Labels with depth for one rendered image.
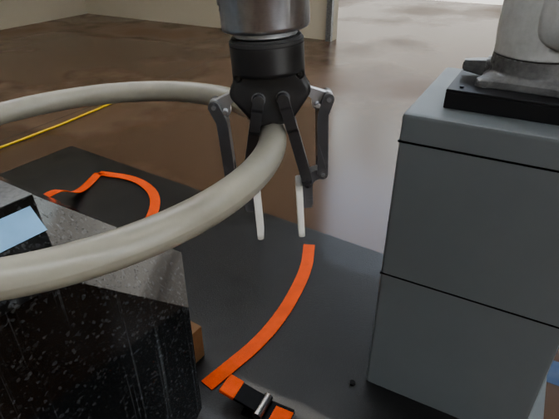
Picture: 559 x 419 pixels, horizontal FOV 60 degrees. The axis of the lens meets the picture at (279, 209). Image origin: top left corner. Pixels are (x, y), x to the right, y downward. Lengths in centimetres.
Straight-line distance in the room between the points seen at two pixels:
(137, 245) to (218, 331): 122
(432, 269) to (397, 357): 31
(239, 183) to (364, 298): 132
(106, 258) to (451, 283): 90
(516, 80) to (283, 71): 67
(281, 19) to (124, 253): 25
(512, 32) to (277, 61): 67
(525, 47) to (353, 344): 94
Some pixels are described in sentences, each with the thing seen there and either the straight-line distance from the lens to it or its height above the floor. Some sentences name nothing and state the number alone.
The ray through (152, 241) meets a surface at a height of 92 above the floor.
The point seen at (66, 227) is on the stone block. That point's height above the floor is 77.
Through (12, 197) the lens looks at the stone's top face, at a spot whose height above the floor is 82.
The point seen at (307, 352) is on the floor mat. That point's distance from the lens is 150.
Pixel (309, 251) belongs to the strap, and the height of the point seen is 2.
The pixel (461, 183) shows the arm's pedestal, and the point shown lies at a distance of 102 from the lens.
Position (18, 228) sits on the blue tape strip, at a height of 80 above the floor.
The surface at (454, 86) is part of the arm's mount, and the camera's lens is 105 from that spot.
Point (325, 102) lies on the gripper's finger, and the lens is 52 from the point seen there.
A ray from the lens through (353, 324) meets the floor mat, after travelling 160.
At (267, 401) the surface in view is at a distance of 135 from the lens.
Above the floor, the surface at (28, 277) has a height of 92.
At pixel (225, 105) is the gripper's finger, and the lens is 52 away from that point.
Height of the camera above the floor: 113
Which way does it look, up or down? 31 degrees down
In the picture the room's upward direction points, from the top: straight up
